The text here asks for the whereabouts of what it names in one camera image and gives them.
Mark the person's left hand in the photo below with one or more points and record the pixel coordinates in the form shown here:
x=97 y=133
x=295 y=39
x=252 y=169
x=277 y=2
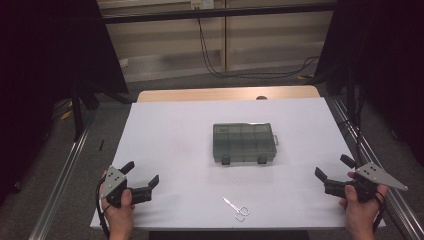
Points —
x=120 y=216

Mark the black horizontal bar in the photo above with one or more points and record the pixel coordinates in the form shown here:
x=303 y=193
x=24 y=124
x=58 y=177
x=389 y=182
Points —
x=200 y=14

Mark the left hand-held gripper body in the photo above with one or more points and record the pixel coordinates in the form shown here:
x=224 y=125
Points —
x=115 y=181

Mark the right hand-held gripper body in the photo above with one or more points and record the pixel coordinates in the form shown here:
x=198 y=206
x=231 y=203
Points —
x=373 y=175

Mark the clear grey compartment box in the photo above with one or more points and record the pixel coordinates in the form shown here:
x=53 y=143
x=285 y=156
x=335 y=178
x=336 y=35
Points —
x=245 y=143

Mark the black metal stand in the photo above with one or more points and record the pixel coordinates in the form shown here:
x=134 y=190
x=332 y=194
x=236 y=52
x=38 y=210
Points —
x=77 y=113

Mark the small silver scissors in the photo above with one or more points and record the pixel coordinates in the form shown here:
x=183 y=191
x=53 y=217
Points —
x=237 y=209

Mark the dark curtain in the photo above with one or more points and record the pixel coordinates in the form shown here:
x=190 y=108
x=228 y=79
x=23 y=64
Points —
x=40 y=83
x=383 y=66

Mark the small black floor piece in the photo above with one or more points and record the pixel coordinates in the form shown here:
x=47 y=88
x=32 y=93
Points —
x=101 y=145

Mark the white power outlet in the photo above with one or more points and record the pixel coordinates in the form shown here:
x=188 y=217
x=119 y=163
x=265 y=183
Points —
x=202 y=4

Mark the metal floor rail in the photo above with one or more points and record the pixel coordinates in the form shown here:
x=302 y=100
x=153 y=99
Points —
x=400 y=203
x=60 y=186

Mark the white table sheet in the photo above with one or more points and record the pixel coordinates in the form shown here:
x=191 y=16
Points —
x=186 y=140

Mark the person's right hand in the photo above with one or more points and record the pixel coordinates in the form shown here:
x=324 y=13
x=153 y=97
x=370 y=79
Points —
x=361 y=213

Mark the wooden table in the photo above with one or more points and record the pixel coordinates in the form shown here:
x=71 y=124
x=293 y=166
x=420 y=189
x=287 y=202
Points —
x=206 y=94

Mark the yellow floor piece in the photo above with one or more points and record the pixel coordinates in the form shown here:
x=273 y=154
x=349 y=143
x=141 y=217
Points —
x=66 y=114

